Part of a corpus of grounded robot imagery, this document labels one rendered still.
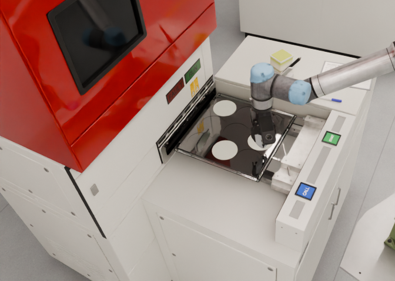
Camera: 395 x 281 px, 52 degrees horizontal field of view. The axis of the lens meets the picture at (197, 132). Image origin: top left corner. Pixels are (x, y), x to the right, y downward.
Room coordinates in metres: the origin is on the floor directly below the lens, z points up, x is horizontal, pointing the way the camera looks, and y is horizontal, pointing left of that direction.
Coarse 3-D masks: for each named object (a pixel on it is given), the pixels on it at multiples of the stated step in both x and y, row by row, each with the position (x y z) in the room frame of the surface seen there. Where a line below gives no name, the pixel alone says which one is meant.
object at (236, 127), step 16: (208, 112) 1.28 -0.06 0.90; (240, 112) 1.25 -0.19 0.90; (272, 112) 1.22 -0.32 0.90; (208, 128) 1.19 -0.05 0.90; (224, 128) 1.17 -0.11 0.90; (240, 128) 1.16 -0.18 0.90; (192, 144) 1.12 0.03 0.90; (208, 144) 1.10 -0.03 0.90; (240, 144) 1.07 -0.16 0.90; (224, 160) 1.00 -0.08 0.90; (240, 160) 0.99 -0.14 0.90; (256, 160) 0.98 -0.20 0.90; (256, 176) 0.90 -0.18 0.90
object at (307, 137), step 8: (304, 128) 1.12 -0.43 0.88; (312, 128) 1.11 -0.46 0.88; (304, 136) 1.07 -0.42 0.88; (312, 136) 1.07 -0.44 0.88; (296, 144) 1.04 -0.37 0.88; (304, 144) 1.03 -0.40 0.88; (312, 144) 1.03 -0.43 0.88; (296, 152) 1.00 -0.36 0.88; (304, 152) 0.99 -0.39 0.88; (304, 160) 0.95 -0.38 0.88; (280, 168) 0.94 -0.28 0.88; (296, 176) 0.89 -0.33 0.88; (272, 184) 0.87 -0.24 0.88; (288, 192) 0.83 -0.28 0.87
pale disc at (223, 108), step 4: (216, 104) 1.33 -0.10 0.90; (220, 104) 1.32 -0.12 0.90; (224, 104) 1.32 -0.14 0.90; (228, 104) 1.31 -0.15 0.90; (232, 104) 1.31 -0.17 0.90; (216, 108) 1.30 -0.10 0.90; (220, 108) 1.30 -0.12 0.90; (224, 108) 1.29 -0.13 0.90; (228, 108) 1.29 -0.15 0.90; (232, 108) 1.28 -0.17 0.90; (216, 112) 1.27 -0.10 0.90; (220, 112) 1.27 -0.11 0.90; (224, 112) 1.27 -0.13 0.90; (228, 112) 1.26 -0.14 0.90; (232, 112) 1.26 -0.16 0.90
